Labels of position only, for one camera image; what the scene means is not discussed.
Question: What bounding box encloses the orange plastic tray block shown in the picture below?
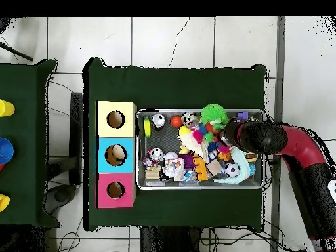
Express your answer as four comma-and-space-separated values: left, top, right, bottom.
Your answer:
193, 157, 209, 182

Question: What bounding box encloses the wooden box with three holes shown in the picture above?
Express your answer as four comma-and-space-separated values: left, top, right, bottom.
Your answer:
95, 100, 138, 209

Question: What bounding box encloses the red-orange ball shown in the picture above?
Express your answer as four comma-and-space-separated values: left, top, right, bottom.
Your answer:
170, 115, 184, 129

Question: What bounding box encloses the crushed silver can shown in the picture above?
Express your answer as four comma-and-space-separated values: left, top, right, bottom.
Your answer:
152, 114, 166, 129

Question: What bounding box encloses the yellow-green disc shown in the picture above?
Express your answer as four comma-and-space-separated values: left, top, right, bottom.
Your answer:
143, 117, 153, 138

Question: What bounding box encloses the cream waffle cloth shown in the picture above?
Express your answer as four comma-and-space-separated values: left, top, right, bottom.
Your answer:
179, 125, 211, 163

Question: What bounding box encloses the green cloth table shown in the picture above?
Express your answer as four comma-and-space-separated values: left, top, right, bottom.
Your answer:
83, 56, 270, 232
0, 59, 60, 228

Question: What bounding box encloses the large green spiky ball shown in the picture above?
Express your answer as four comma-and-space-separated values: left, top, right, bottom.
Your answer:
201, 103, 229, 129

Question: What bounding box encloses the brown wooden cube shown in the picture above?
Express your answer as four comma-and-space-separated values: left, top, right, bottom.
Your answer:
206, 159, 223, 177

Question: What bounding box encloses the small soccer ball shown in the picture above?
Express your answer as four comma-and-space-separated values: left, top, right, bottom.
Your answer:
224, 163, 240, 179

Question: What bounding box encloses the mint green cloth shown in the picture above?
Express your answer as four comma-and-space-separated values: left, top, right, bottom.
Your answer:
214, 146, 252, 186

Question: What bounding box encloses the blue building block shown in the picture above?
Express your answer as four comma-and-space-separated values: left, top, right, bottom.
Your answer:
235, 110, 249, 123

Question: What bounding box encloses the black floor stand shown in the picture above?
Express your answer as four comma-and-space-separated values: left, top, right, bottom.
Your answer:
46, 93, 85, 208

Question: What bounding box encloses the blue round cap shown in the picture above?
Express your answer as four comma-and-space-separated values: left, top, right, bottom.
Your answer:
0, 137, 14, 171

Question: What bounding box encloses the black rod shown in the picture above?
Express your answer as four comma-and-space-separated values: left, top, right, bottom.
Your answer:
0, 41, 33, 62

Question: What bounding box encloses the wire mesh bin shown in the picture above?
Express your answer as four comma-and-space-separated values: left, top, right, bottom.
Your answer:
136, 109, 266, 191

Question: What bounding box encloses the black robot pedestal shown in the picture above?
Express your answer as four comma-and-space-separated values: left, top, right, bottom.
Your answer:
139, 226, 211, 252

